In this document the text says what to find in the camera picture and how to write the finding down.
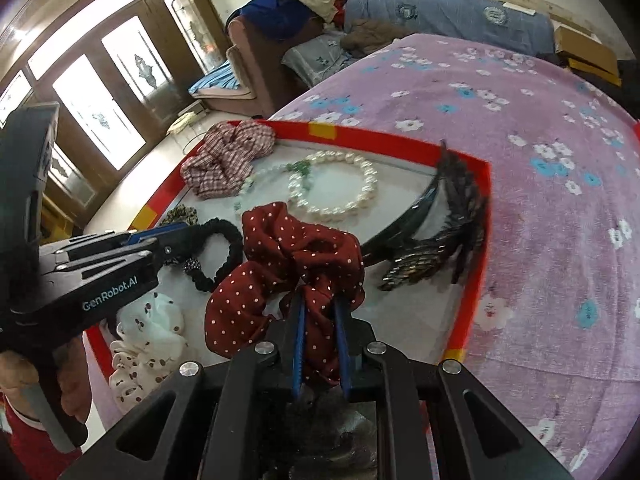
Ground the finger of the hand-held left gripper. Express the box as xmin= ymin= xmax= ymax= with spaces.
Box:
xmin=40 ymin=242 xmax=177 ymax=276
xmin=41 ymin=222 xmax=195 ymax=255

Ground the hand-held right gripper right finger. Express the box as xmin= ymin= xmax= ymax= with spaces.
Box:
xmin=332 ymin=300 xmax=576 ymax=480

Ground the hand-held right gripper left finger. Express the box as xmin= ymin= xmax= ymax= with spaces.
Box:
xmin=60 ymin=287 xmax=308 ymax=480

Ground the black fabric hair tie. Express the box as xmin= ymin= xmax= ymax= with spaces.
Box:
xmin=184 ymin=217 xmax=244 ymax=293

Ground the red polka dot scrunchie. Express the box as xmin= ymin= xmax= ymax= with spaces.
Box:
xmin=204 ymin=201 xmax=366 ymax=386

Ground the red-edged white tray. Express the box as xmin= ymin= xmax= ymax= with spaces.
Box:
xmin=82 ymin=119 xmax=493 ymax=411

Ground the person's left forearm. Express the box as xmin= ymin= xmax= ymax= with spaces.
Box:
xmin=0 ymin=392 xmax=83 ymax=480

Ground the person's left hand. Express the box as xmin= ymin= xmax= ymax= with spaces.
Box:
xmin=0 ymin=337 xmax=94 ymax=428

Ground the leopard print scrunchie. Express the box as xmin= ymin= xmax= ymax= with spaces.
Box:
xmin=159 ymin=204 xmax=201 ymax=228

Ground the white polka dot scrunchie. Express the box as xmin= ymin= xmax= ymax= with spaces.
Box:
xmin=109 ymin=292 xmax=188 ymax=406

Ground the grey furry hair accessory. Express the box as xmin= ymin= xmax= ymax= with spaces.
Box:
xmin=267 ymin=392 xmax=378 ymax=480

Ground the red plaid scrunchie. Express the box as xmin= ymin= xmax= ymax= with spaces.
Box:
xmin=180 ymin=120 xmax=277 ymax=201

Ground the black feather headband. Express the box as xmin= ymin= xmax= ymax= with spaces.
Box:
xmin=360 ymin=140 xmax=491 ymax=292

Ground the light blue cloth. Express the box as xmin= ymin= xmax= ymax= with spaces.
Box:
xmin=189 ymin=60 xmax=251 ymax=98

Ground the wooden glass door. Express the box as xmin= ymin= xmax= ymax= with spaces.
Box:
xmin=0 ymin=0 xmax=231 ymax=241

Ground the brown sofa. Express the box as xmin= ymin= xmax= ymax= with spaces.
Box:
xmin=190 ymin=12 xmax=301 ymax=118

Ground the purple floral blanket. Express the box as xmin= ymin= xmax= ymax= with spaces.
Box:
xmin=270 ymin=32 xmax=640 ymax=480

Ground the grey-blue floral pillow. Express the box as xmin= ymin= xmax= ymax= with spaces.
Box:
xmin=281 ymin=30 xmax=358 ymax=86

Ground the blue clothing pile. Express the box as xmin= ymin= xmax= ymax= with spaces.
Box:
xmin=237 ymin=0 xmax=313 ymax=41

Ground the beige clothing pile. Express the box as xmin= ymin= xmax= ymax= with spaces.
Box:
xmin=290 ymin=0 xmax=351 ymax=23

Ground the brown jacket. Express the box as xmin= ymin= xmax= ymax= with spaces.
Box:
xmin=342 ymin=19 xmax=406 ymax=57

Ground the blue quilt with round logos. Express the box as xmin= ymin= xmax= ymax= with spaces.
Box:
xmin=345 ymin=0 xmax=556 ymax=56

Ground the cardboard box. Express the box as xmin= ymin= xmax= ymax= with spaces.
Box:
xmin=554 ymin=25 xmax=621 ymax=81

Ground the wire stand with woven top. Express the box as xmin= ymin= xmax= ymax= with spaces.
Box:
xmin=167 ymin=109 xmax=206 ymax=153

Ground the white and green bead bracelet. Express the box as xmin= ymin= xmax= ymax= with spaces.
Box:
xmin=231 ymin=159 xmax=317 ymax=211

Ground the white pearl necklace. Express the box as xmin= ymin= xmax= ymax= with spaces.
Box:
xmin=287 ymin=150 xmax=378 ymax=222

